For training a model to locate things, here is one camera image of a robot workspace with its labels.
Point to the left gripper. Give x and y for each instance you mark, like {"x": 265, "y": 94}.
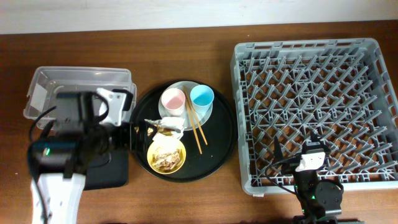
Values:
{"x": 127, "y": 137}

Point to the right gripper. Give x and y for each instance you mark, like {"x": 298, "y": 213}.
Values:
{"x": 290, "y": 165}

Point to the yellow bowl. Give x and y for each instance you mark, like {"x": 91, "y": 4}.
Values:
{"x": 169, "y": 143}

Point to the white tissue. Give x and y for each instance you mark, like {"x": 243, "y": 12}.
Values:
{"x": 174, "y": 123}

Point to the food scraps and rice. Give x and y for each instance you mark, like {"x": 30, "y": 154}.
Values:
{"x": 166, "y": 160}

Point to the pink plastic cup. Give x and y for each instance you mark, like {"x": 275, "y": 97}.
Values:
{"x": 173, "y": 100}

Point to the wooden chopstick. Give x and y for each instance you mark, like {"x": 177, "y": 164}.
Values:
{"x": 192, "y": 119}
{"x": 198, "y": 125}

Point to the gold brown snack wrapper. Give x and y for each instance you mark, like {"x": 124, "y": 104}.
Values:
{"x": 146, "y": 129}

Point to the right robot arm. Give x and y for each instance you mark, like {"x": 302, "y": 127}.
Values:
{"x": 320, "y": 200}

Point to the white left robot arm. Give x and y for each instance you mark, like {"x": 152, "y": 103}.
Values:
{"x": 64, "y": 163}

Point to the grey dishwasher rack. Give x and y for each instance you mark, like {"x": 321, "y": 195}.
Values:
{"x": 338, "y": 89}

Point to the clear plastic waste bin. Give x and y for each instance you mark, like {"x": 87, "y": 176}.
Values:
{"x": 67, "y": 79}

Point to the black rectangular tray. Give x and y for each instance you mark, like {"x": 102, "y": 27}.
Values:
{"x": 108, "y": 171}

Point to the light blue plastic cup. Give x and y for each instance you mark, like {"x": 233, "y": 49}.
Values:
{"x": 202, "y": 97}

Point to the round black tray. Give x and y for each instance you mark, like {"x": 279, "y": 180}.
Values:
{"x": 220, "y": 131}

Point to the white label on bin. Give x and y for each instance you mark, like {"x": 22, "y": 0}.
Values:
{"x": 38, "y": 97}

